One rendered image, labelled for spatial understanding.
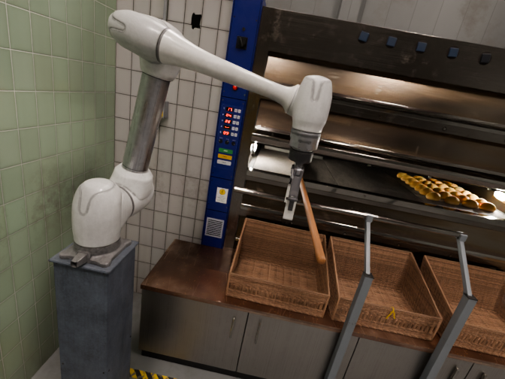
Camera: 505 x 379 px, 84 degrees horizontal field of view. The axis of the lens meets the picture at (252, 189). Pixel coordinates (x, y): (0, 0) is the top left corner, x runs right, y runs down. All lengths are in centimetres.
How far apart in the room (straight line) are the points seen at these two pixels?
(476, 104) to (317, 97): 137
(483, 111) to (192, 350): 215
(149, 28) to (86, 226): 66
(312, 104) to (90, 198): 77
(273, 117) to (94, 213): 114
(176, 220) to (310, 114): 148
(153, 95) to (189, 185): 95
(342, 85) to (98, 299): 158
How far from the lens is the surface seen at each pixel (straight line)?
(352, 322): 163
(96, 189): 108
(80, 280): 122
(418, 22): 606
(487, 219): 232
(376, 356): 189
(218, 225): 198
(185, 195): 199
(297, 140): 85
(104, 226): 111
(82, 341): 141
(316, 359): 188
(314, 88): 84
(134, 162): 120
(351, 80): 182
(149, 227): 220
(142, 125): 115
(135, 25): 97
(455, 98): 202
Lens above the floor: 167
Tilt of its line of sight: 19 degrees down
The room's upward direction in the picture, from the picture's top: 11 degrees clockwise
